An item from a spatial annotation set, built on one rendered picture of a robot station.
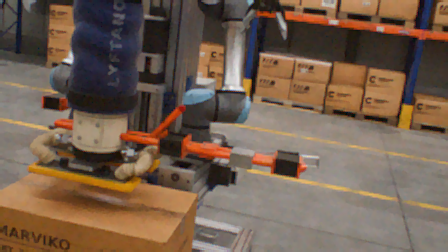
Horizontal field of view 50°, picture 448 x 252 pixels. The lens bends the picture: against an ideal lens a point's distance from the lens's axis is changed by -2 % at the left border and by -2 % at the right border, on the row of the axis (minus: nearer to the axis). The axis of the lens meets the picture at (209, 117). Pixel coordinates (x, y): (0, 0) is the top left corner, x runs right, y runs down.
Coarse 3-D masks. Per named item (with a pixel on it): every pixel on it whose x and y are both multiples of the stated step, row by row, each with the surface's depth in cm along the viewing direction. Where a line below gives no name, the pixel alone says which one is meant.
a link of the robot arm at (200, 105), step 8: (192, 96) 191; (200, 96) 191; (208, 96) 192; (216, 96) 196; (184, 104) 194; (192, 104) 191; (200, 104) 191; (208, 104) 193; (216, 104) 193; (184, 112) 195; (192, 112) 192; (200, 112) 192; (208, 112) 193; (216, 112) 193; (184, 120) 195; (192, 120) 193; (200, 120) 193; (208, 120) 195; (216, 120) 196
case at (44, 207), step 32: (0, 192) 157; (32, 192) 160; (64, 192) 163; (96, 192) 167; (160, 192) 174; (0, 224) 149; (32, 224) 147; (64, 224) 145; (96, 224) 144; (128, 224) 147; (160, 224) 149; (192, 224) 174
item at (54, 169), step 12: (36, 168) 149; (48, 168) 149; (60, 168) 149; (72, 168) 151; (108, 168) 148; (72, 180) 147; (84, 180) 146; (96, 180) 145; (108, 180) 146; (120, 180) 146; (132, 180) 149
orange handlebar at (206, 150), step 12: (60, 120) 160; (72, 120) 161; (132, 132) 157; (156, 144) 151; (192, 144) 153; (204, 144) 150; (216, 144) 153; (204, 156) 148; (216, 156) 148; (228, 156) 147; (264, 156) 149
